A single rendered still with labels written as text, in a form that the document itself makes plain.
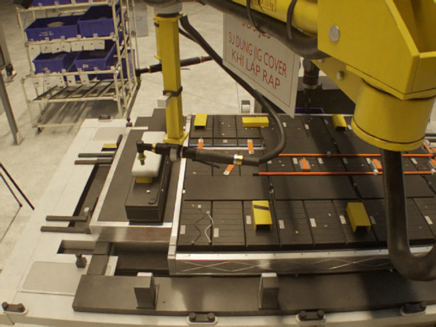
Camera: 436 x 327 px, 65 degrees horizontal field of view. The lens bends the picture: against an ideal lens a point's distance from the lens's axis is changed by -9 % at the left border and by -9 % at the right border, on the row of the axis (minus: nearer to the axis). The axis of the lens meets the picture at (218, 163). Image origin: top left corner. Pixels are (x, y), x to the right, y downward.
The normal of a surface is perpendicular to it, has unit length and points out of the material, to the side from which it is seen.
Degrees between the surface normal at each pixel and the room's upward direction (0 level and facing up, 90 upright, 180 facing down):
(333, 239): 0
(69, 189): 0
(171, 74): 90
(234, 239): 0
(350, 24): 90
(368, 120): 90
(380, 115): 90
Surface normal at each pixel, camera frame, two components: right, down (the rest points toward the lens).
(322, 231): 0.00, -0.82
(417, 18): -0.91, 0.23
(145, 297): 0.00, 0.57
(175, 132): -0.25, 0.55
